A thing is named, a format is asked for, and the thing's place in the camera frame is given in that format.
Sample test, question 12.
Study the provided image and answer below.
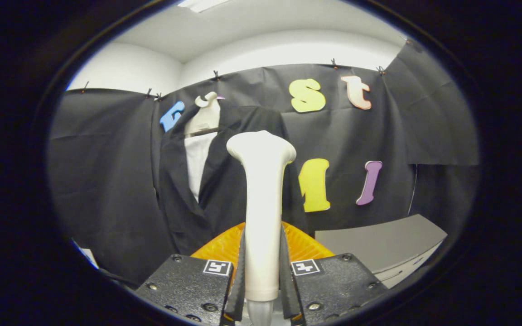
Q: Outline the black backdrop cloth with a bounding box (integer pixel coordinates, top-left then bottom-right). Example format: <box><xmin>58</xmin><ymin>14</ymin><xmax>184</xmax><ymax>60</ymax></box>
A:
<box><xmin>47</xmin><ymin>41</ymin><xmax>480</xmax><ymax>286</ymax></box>

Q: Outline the white plastic hanger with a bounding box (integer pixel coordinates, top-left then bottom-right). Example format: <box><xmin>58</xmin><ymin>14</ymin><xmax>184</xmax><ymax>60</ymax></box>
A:
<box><xmin>184</xmin><ymin>92</ymin><xmax>225</xmax><ymax>136</ymax></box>

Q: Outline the black suit jacket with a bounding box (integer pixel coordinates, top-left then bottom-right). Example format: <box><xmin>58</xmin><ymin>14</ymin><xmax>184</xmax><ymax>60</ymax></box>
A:
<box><xmin>155</xmin><ymin>101</ymin><xmax>309</xmax><ymax>256</ymax></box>

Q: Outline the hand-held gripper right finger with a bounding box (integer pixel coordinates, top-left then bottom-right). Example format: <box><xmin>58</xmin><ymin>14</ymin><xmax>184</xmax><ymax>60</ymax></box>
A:
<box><xmin>280</xmin><ymin>221</ymin><xmax>389</xmax><ymax>326</ymax></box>

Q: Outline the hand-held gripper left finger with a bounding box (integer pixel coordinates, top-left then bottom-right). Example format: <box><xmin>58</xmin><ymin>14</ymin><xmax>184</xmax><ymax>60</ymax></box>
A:
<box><xmin>134</xmin><ymin>222</ymin><xmax>247</xmax><ymax>326</ymax></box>

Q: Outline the grey cabinet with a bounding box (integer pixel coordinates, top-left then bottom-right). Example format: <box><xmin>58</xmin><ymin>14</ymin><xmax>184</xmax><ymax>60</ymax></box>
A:
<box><xmin>314</xmin><ymin>214</ymin><xmax>448</xmax><ymax>289</ymax></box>

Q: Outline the white shirt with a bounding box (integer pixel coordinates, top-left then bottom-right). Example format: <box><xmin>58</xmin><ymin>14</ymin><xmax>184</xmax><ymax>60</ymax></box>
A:
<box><xmin>184</xmin><ymin>132</ymin><xmax>218</xmax><ymax>203</ymax></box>

